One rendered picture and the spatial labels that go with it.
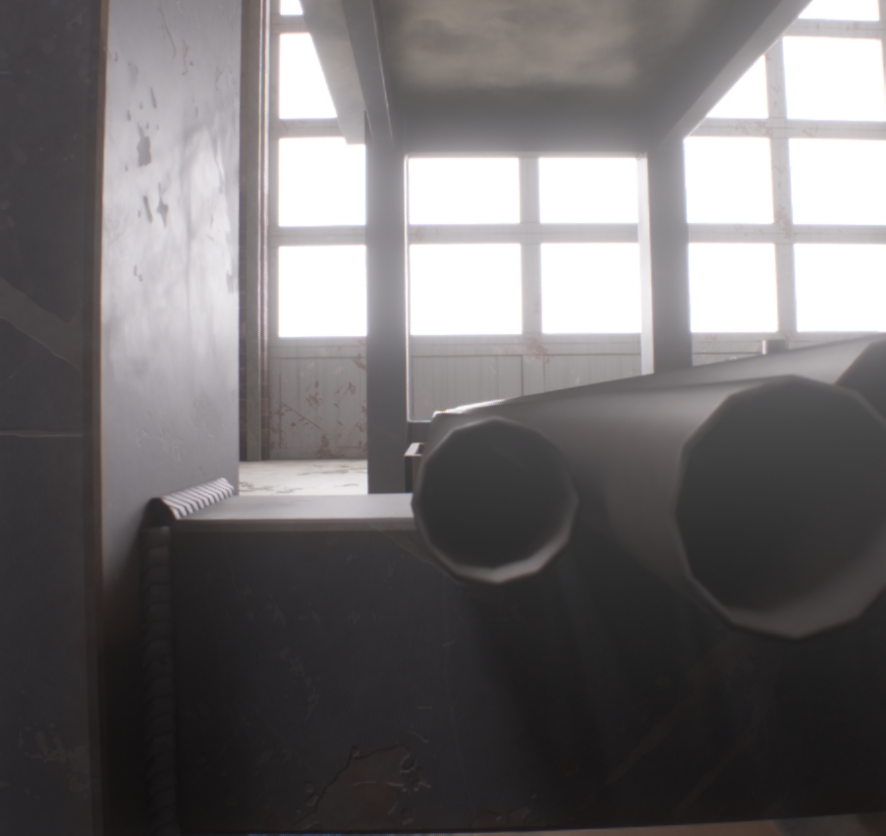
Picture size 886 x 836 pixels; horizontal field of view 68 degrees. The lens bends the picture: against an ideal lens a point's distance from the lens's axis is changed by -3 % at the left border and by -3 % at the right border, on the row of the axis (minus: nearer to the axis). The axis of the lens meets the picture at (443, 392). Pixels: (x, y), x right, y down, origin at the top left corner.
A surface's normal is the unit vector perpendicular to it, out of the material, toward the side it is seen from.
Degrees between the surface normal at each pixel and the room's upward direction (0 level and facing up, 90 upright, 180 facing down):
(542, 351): 90
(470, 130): 90
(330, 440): 90
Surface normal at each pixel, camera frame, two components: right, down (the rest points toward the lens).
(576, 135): 0.01, -0.03
